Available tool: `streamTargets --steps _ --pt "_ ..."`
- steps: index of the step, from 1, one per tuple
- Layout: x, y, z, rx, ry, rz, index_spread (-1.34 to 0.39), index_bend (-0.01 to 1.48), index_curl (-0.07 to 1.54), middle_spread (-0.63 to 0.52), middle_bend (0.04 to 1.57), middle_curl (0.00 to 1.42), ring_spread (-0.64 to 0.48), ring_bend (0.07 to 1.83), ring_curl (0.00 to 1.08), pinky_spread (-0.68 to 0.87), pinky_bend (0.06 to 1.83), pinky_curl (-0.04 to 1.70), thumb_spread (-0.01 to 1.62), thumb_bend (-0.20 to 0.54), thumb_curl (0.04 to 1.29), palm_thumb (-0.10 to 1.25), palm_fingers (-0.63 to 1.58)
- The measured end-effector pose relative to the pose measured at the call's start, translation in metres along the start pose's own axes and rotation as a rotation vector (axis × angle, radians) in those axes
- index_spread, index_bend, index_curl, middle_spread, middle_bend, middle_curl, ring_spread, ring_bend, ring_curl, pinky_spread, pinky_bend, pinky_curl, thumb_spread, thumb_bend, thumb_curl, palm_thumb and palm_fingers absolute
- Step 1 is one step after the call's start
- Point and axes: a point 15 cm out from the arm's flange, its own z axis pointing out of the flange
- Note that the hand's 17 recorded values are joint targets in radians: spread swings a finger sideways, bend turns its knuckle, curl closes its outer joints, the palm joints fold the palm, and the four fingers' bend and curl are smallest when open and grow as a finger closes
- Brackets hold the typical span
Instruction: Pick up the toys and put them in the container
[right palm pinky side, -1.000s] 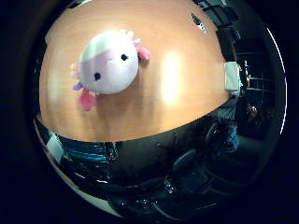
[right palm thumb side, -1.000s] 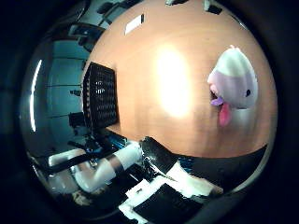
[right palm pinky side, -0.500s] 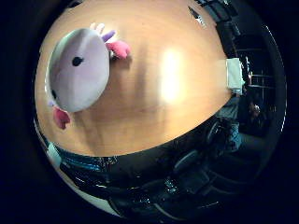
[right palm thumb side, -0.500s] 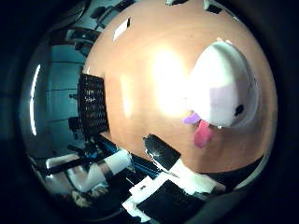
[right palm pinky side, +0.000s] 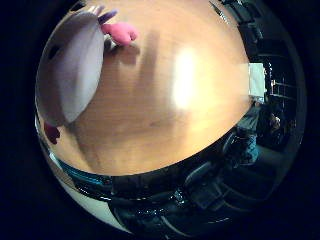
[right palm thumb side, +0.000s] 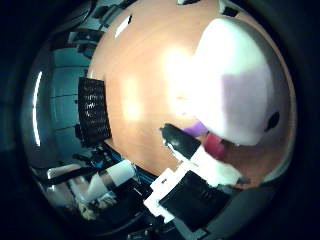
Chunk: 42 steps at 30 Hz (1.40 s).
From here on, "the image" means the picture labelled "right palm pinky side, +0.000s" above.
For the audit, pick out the dark office chair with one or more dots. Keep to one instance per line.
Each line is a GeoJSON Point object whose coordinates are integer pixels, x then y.
{"type": "Point", "coordinates": [198, 173]}
{"type": "Point", "coordinates": [229, 142]}

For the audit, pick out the seated person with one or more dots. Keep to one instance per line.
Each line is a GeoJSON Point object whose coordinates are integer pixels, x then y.
{"type": "Point", "coordinates": [250, 133]}

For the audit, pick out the blue strip along table edge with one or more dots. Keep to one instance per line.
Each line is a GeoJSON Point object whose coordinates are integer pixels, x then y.
{"type": "Point", "coordinates": [83, 175]}

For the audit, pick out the white box at table edge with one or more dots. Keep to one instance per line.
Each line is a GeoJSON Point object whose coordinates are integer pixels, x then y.
{"type": "Point", "coordinates": [256, 81]}

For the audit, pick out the white plush toy pink limbs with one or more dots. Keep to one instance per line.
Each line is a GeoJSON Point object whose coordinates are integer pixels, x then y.
{"type": "Point", "coordinates": [75, 66]}

